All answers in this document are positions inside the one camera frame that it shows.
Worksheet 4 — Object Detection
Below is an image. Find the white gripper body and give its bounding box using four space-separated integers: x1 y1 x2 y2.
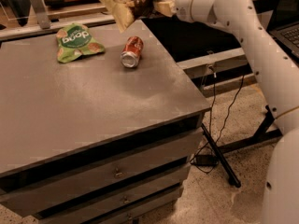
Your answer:
174 0 202 23

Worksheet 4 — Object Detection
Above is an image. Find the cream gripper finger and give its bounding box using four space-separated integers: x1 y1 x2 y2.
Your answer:
153 0 176 17

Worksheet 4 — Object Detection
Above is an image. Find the brown sea salt chip bag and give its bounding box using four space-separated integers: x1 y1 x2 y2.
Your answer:
93 0 176 34

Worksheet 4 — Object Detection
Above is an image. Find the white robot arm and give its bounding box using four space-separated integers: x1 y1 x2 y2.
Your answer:
162 0 299 224

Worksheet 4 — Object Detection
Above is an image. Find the green jalapeno chip bag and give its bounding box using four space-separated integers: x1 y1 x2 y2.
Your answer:
56 23 105 63

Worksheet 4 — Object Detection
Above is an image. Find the red soda can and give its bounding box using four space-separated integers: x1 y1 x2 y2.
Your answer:
121 36 144 68

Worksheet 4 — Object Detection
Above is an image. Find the black laptop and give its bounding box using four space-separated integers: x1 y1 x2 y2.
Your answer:
267 0 299 58

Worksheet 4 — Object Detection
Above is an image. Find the grey drawer cabinet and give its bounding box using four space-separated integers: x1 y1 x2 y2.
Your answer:
0 22 209 224

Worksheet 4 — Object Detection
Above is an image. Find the black power adapter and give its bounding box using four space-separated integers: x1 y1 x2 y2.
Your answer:
194 155 218 166

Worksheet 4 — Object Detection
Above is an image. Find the black cable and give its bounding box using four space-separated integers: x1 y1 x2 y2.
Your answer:
190 63 246 175

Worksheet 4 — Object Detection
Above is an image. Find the metal railing frame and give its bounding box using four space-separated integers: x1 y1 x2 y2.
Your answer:
0 0 283 42

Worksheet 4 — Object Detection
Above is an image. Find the black table leg frame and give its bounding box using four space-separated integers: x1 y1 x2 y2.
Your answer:
201 105 282 188

